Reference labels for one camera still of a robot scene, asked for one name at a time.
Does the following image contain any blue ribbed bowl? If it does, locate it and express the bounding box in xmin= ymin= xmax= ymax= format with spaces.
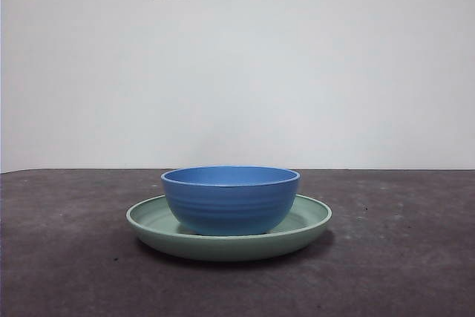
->
xmin=160 ymin=166 xmax=301 ymax=237

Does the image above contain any pale green plate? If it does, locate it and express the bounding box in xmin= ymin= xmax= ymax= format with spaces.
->
xmin=125 ymin=193 xmax=333 ymax=261

